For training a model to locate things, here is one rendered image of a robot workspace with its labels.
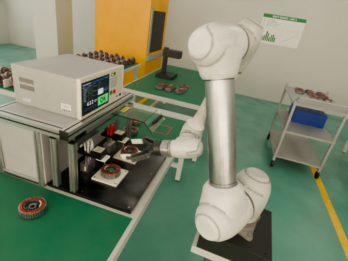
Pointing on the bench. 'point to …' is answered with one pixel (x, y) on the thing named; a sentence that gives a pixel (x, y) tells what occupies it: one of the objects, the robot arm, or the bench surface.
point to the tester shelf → (55, 118)
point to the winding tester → (63, 83)
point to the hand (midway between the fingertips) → (128, 148)
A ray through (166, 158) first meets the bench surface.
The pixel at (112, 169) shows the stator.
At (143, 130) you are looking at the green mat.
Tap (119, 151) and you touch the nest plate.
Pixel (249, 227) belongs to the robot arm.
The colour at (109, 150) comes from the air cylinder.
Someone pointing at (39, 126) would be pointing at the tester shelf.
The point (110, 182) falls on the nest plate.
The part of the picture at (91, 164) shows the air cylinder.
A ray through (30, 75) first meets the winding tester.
